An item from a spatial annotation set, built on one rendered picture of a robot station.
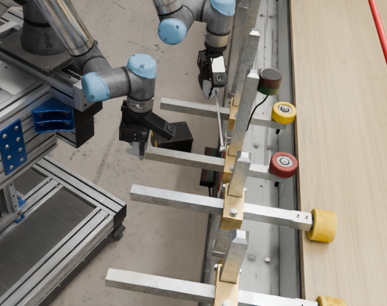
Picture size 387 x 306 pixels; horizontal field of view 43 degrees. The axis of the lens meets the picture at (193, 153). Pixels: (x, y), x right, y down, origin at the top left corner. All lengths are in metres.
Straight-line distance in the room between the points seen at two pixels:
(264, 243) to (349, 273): 0.41
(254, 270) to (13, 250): 0.99
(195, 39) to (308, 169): 2.32
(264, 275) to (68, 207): 0.98
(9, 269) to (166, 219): 0.78
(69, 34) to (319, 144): 0.82
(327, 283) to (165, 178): 1.49
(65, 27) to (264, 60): 1.33
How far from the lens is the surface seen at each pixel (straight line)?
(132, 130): 1.41
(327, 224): 1.27
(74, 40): 1.31
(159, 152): 1.49
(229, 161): 1.48
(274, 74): 1.33
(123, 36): 3.64
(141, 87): 1.30
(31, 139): 1.65
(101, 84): 1.26
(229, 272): 1.08
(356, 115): 1.76
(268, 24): 2.72
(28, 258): 2.06
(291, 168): 1.47
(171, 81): 3.22
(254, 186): 1.78
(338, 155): 1.58
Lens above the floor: 1.91
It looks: 44 degrees down
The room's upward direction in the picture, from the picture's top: 9 degrees clockwise
